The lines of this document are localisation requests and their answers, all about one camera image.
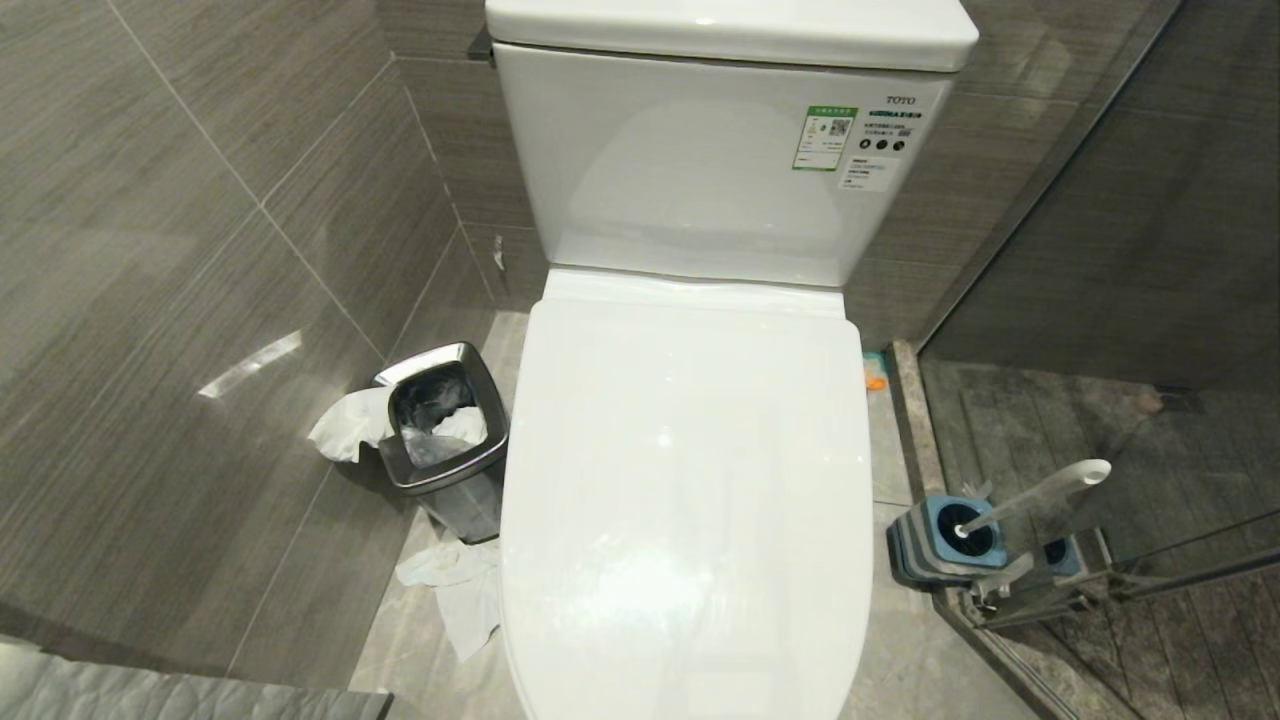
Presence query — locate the white toilet seat lid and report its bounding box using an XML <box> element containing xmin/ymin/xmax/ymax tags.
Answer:
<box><xmin>497</xmin><ymin>266</ymin><xmax>876</xmax><ymax>720</ymax></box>

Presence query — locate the white toilet tank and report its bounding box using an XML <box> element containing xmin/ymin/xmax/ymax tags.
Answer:
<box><xmin>492</xmin><ymin>42</ymin><xmax>954</xmax><ymax>290</ymax></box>

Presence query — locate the blue grey toilet brush holder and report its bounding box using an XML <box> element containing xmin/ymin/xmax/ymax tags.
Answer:
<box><xmin>886</xmin><ymin>494</ymin><xmax>1009</xmax><ymax>588</ymax></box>

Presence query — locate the white toilet tank lid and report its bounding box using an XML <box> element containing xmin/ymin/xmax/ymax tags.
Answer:
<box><xmin>484</xmin><ymin>0</ymin><xmax>981</xmax><ymax>74</ymax></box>

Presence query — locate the white crumpled tissue paper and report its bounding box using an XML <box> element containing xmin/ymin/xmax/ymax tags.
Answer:
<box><xmin>431</xmin><ymin>404</ymin><xmax>489</xmax><ymax>448</ymax></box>
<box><xmin>395</xmin><ymin>540</ymin><xmax>503</xmax><ymax>664</ymax></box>
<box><xmin>307</xmin><ymin>386</ymin><xmax>395</xmax><ymax>464</ymax></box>

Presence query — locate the clear plastic bin liner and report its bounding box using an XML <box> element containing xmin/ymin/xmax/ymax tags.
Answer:
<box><xmin>388</xmin><ymin>361</ymin><xmax>491</xmax><ymax>470</ymax></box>

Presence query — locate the silver square trash bin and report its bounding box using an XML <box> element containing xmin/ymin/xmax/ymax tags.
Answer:
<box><xmin>372</xmin><ymin>341</ymin><xmax>510</xmax><ymax>546</ymax></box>

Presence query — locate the glass shower partition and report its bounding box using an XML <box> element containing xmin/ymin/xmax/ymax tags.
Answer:
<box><xmin>918</xmin><ymin>0</ymin><xmax>1280</xmax><ymax>720</ymax></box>

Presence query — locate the grey toilet brush handle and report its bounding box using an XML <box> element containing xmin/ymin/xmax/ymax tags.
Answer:
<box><xmin>953</xmin><ymin>458</ymin><xmax>1113</xmax><ymax>540</ymax></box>

